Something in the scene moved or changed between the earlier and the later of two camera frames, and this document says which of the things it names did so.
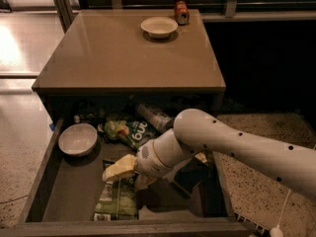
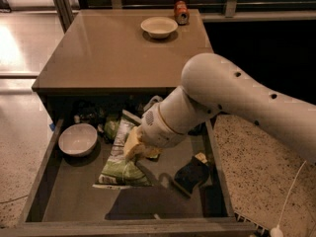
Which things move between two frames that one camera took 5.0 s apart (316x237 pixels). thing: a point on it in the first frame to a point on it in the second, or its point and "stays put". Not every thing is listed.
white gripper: [147, 162] to [158, 128]
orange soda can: [181, 13] stays put
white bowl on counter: [159, 27] stays put
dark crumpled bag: [91, 113] stays put
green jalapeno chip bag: [118, 199] to [117, 169]
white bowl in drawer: [77, 139] stays put
